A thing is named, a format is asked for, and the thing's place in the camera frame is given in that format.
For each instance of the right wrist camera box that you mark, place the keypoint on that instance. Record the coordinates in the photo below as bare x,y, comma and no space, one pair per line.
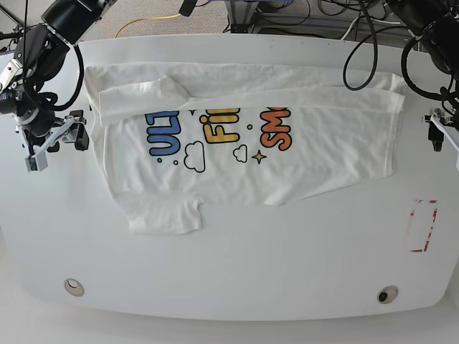
36,162

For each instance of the aluminium frame stand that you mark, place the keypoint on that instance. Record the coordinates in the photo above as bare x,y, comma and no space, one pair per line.
321,19

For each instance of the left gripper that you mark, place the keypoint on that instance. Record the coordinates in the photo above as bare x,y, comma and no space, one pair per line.
441,127

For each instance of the right table grommet hole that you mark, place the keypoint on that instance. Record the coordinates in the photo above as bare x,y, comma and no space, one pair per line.
387,294

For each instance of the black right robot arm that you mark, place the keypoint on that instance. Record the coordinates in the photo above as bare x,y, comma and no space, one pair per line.
38,57

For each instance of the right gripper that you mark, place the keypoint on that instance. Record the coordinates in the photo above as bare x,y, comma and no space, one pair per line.
42,131

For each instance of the red tape rectangle marking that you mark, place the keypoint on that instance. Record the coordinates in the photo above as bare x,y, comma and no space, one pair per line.
420,225

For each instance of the white printed T-shirt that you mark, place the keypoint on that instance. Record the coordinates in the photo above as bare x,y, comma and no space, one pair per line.
170,137

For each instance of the table grommet hole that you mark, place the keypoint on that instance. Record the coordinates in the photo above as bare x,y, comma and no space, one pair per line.
74,287
387,294

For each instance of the black tripod stand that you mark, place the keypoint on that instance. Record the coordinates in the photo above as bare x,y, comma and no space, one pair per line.
15,22

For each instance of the left table grommet hole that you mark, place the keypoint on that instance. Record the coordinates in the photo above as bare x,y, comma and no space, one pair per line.
74,287

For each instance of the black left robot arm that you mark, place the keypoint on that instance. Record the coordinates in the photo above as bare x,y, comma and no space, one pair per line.
434,25

